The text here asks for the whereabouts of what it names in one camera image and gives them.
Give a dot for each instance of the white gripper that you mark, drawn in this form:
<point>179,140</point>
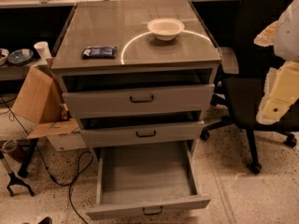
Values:
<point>288,34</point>

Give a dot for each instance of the grey bottom drawer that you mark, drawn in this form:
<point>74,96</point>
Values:
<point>146,180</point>

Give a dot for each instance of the grey drawer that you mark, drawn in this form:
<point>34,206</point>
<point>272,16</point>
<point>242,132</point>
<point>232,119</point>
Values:
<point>128,102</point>
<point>146,180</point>
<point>142,129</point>

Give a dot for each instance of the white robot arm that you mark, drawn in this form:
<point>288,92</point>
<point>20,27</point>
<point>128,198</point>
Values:
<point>283,34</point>

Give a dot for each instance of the grey top drawer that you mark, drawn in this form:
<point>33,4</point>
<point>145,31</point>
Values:
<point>128,102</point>

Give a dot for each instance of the grey drawer cabinet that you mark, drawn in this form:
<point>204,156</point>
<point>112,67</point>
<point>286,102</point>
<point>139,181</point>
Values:
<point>142,60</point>

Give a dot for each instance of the grey middle drawer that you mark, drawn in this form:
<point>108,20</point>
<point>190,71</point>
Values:
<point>142,129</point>

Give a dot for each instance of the black office chair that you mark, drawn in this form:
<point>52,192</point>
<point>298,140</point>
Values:
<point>242,75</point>

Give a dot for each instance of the white paper bowl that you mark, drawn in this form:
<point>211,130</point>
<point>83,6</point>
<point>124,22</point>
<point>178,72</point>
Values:
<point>166,29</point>

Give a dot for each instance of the blue snack packet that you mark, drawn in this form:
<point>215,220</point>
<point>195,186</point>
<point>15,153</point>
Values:
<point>99,52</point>

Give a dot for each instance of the brown cardboard box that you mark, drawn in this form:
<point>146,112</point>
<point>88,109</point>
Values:
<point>40,101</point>

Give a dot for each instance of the white paper cup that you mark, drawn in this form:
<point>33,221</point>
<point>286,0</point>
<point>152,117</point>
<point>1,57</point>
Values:
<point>42,48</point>

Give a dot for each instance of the blue plate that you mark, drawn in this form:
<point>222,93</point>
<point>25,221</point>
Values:
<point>20,57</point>

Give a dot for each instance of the black sneaker shoe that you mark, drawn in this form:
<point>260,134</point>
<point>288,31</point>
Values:
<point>45,220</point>

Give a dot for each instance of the black stand leg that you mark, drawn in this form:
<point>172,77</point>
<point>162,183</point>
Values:
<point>28,155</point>

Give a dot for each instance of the clear plastic cup on floor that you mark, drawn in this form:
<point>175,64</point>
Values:
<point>14,150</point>

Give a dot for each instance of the small bowl at left edge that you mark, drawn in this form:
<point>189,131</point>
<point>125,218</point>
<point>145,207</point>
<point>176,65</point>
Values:
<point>3,56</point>

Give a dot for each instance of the black reacher grabber tool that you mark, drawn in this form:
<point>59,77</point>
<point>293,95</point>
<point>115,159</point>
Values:
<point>13,179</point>

